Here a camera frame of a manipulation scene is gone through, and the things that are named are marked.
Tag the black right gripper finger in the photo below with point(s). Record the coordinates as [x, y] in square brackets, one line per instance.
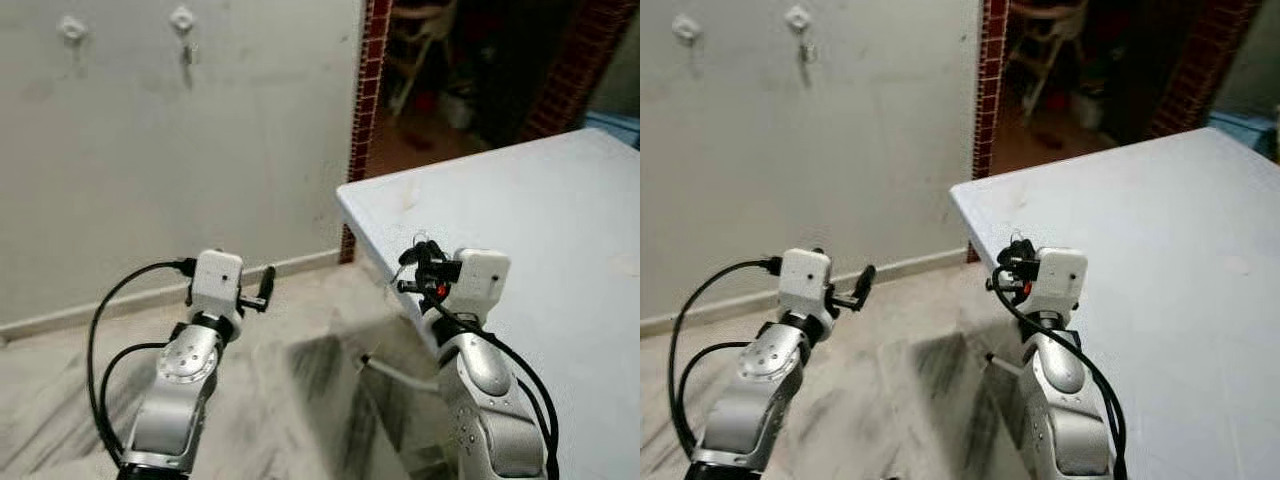
[1026, 252]
[423, 258]
[1010, 253]
[439, 255]

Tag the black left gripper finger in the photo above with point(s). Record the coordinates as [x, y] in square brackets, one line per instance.
[267, 282]
[866, 282]

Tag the metal key bunch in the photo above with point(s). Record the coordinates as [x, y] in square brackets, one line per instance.
[188, 52]
[1018, 236]
[806, 50]
[408, 260]

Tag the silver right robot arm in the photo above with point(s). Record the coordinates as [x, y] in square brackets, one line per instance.
[1065, 400]
[490, 400]

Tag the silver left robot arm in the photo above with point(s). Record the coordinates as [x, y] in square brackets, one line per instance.
[180, 390]
[760, 395]

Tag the white table leg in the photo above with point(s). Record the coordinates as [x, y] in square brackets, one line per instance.
[1003, 362]
[400, 373]

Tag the white plastic table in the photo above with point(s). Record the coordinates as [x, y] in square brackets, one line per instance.
[550, 230]
[1170, 240]

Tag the light blue box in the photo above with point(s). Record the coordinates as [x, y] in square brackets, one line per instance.
[1245, 132]
[615, 128]

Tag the red brick pillar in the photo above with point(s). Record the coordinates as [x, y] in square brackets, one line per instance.
[575, 65]
[1200, 65]

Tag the hanging metal key bunch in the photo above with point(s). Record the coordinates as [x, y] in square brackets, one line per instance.
[188, 52]
[806, 50]

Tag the pale wall baseboard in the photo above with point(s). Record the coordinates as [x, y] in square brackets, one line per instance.
[900, 272]
[150, 295]

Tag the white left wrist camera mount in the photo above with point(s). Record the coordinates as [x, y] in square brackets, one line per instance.
[805, 280]
[217, 282]

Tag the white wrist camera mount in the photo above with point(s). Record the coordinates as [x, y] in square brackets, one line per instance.
[805, 280]
[1062, 280]
[482, 280]
[217, 282]

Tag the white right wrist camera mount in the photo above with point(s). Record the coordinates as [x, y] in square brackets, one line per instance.
[1062, 280]
[482, 280]

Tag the red brick door frame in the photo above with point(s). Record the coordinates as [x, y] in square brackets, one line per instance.
[990, 100]
[368, 120]

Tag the white wall hook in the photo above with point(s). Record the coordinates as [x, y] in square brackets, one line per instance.
[686, 27]
[182, 18]
[798, 17]
[72, 28]

